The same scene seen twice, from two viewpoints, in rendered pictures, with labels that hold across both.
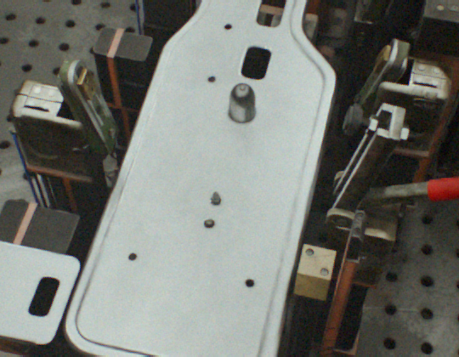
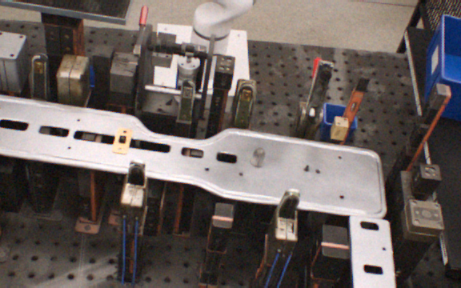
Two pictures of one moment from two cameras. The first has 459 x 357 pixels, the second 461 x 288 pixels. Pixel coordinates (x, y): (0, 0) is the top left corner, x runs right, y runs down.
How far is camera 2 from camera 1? 1.42 m
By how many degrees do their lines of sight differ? 58
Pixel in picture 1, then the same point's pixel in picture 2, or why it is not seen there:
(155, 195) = (310, 191)
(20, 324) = (383, 232)
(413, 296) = not seen: hidden behind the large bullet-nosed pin
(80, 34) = not seen: outside the picture
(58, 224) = (330, 232)
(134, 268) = (346, 195)
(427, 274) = not seen: hidden behind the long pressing
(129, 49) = (226, 211)
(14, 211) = (328, 250)
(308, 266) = (344, 124)
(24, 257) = (354, 236)
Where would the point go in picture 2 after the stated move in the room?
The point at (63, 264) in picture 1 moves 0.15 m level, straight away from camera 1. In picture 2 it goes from (354, 221) to (303, 245)
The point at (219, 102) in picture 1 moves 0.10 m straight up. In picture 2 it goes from (254, 170) to (261, 143)
